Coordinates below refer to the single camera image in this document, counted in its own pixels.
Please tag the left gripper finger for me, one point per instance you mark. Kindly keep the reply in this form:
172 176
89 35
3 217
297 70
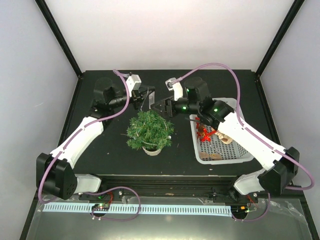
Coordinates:
144 98
146 89

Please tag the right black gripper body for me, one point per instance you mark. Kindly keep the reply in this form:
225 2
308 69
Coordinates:
169 101

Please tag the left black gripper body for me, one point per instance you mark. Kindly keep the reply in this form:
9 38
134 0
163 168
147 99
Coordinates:
136 97

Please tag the small green christmas tree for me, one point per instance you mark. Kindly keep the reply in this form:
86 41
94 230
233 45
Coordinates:
150 132

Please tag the white plastic basket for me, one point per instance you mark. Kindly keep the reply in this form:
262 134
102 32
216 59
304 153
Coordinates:
232 153

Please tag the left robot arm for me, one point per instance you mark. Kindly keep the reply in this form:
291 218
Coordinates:
55 171

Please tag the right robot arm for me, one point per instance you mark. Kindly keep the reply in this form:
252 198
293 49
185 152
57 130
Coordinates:
194 98

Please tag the pine cone ornament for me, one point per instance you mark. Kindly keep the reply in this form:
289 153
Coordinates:
200 127

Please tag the red ribbon bow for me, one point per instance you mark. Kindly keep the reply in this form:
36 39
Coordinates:
203 135

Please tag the burlap bow ornament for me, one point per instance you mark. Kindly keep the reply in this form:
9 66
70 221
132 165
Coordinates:
211 157

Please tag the snowman doll ornament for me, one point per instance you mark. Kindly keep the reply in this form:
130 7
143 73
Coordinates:
225 139

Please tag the left circuit board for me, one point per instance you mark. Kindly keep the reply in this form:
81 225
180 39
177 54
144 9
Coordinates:
100 207

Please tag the circuit board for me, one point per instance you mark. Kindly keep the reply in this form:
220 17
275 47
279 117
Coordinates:
243 209
100 207

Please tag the right circuit board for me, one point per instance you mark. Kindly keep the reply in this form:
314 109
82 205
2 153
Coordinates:
243 209

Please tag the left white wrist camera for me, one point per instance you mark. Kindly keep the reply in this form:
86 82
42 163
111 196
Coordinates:
133 83

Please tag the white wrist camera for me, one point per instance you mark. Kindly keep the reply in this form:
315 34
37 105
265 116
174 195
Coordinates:
173 84
133 83

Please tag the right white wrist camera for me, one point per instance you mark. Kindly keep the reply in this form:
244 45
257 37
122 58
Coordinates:
173 84

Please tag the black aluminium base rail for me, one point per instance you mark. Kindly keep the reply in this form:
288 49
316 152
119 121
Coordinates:
217 189

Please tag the left black frame post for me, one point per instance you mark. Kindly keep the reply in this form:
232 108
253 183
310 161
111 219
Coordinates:
48 16

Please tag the black frame post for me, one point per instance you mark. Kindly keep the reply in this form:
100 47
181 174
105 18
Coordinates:
281 32
48 16

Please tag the white slotted cable duct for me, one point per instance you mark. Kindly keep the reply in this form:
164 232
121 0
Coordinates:
143 209

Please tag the right black frame post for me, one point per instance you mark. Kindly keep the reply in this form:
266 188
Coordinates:
281 32

